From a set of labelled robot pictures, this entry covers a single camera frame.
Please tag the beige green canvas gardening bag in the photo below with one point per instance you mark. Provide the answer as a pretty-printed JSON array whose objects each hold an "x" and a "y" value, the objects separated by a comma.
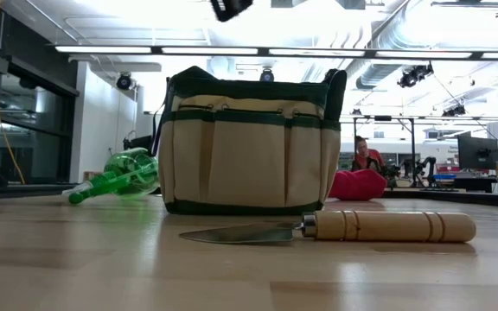
[{"x": 249, "y": 164}]

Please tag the green plastic spray bottle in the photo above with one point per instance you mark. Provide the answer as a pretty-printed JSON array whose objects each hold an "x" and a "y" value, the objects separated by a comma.
[{"x": 130, "y": 173}]

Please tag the red gardening glove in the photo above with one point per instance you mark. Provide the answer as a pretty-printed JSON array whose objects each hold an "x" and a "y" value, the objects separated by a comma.
[{"x": 357, "y": 185}]

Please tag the overhead LED light bar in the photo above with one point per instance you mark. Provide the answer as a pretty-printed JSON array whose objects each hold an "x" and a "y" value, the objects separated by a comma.
[{"x": 210, "y": 50}]

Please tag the black computer monitor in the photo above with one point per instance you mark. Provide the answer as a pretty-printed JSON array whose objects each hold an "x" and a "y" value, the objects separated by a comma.
[
  {"x": 477, "y": 151},
  {"x": 138, "y": 141}
]

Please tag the black ceiling spotlight cluster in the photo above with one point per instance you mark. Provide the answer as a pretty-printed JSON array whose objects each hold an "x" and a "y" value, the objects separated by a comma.
[
  {"x": 413, "y": 75},
  {"x": 454, "y": 111}
]

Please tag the person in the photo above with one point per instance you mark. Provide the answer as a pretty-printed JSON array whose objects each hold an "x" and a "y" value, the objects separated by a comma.
[{"x": 368, "y": 157}]

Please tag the wooden crate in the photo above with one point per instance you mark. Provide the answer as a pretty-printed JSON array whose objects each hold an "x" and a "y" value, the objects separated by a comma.
[{"x": 92, "y": 176}]

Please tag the black background desk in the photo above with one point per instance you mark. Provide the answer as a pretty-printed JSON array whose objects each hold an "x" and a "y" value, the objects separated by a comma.
[{"x": 487, "y": 182}]

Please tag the black metal stand frame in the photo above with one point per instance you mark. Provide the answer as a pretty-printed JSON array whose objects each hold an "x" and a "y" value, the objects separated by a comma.
[{"x": 355, "y": 129}]

